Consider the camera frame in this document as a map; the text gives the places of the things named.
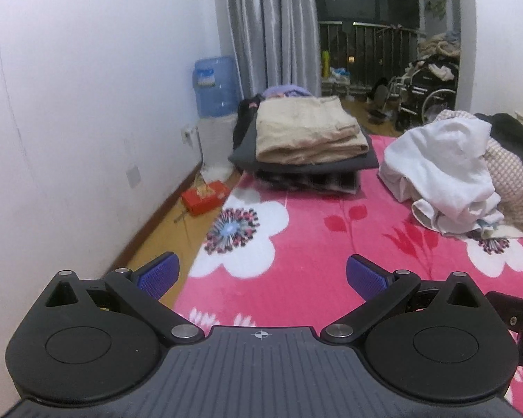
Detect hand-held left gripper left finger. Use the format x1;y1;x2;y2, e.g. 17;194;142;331
44;251;203;346

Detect pink houndstooth garment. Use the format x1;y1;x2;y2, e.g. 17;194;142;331
433;109;523;242

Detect red tissue box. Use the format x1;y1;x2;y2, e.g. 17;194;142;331
182;180;229;217

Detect dark grey folded garment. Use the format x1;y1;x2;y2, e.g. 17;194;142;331
229;126;381;179

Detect blue water bottle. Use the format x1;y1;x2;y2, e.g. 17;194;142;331
193;56;240;118

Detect purple cloth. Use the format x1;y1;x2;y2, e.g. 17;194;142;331
261;84;312;99

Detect beige pants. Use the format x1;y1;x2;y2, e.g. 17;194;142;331
255;96;371;166

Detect pink floral blanket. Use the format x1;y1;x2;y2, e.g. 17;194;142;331
174;133;523;418

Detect grey curtain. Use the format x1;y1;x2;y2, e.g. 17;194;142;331
220;0;321;101

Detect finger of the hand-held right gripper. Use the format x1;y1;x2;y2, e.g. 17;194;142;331
484;290;523;332

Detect metal railing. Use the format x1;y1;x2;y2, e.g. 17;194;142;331
318;20;425;96

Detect black clothes pile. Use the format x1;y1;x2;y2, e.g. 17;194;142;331
475;112;523;175

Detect white garment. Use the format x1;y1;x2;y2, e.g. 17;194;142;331
378;117;504;238

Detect plaid folded garment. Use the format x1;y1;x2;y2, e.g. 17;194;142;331
253;170;360;194

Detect pile of assorted clothes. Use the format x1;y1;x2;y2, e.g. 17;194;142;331
403;30;463;81

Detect white plastic bags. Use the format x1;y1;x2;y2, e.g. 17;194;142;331
329;66;353;95

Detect wheelchair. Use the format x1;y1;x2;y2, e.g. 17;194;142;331
388;59;460;131

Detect white water dispenser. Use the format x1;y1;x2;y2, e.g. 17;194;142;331
196;113;240;175

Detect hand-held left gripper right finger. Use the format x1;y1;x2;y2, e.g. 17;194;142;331
320;254;485;346

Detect black garment red print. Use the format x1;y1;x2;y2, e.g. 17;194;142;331
233;93;266;149

